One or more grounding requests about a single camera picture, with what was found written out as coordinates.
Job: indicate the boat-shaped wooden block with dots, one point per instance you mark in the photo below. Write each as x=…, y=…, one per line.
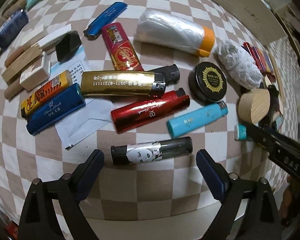
x=20, y=65

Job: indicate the dark blue lighter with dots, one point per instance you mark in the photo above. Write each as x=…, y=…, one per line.
x=55, y=108

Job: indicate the orange tiger print lighter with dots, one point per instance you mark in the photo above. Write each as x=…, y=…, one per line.
x=45, y=95

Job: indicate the white fluffy ball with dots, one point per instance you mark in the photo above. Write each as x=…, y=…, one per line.
x=237, y=63

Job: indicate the red and gold lighter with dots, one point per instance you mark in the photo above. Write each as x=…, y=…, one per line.
x=122, y=48

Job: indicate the red patterned box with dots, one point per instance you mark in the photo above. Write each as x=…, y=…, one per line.
x=260, y=57

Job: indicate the teal lighter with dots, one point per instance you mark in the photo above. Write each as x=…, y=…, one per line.
x=241, y=132

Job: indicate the dark blue bottle silver cap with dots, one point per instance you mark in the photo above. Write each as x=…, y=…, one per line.
x=11, y=31

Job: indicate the face print black lighter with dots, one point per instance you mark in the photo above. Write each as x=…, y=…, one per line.
x=150, y=151

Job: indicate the light blue lighter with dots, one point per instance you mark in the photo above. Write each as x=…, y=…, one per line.
x=195, y=120

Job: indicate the red metallic lighter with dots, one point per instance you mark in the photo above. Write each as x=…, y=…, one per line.
x=147, y=111

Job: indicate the round black tin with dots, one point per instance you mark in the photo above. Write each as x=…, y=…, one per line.
x=207, y=82

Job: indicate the wooden wardrobe shelf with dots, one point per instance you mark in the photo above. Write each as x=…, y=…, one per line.
x=295, y=42

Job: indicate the black plastic cap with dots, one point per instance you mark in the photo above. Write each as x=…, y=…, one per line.
x=68, y=46

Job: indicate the oval wooden box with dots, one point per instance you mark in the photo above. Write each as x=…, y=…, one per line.
x=253, y=106

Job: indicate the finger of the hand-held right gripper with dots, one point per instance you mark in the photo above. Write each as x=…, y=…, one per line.
x=290, y=161
x=265, y=137

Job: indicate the plastic bag roll orange band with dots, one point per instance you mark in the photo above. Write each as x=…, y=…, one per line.
x=170, y=31

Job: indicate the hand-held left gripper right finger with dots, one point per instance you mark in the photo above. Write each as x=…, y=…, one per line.
x=211, y=175

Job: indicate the long white box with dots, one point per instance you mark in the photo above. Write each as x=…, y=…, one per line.
x=55, y=37

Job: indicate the bright blue lighter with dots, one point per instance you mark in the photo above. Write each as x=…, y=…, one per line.
x=106, y=18

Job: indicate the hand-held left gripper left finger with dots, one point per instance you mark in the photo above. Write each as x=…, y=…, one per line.
x=90, y=175

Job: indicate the white paper sachet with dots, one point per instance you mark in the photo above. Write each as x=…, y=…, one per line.
x=82, y=127

